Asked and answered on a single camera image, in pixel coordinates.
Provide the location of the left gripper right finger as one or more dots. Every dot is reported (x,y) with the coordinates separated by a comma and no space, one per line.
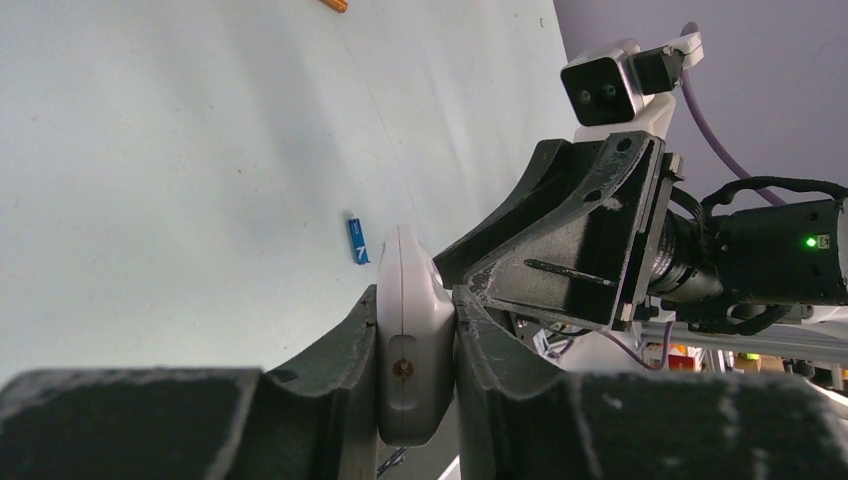
(522,417)

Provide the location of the blue AAA battery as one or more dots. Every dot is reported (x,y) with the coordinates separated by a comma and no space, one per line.
(357,239)

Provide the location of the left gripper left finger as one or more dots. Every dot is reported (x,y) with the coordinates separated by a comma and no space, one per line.
(313,417)

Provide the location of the white AC remote control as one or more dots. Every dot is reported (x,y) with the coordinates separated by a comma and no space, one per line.
(415,326)

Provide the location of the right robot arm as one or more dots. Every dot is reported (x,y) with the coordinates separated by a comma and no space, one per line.
(739,260)

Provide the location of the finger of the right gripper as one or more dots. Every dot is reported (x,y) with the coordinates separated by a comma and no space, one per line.
(570,265)
(554,170)

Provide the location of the orange AAA battery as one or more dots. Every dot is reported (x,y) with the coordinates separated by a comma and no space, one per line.
(338,6)

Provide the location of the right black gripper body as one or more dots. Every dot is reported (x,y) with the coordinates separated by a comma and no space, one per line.
(667,170)

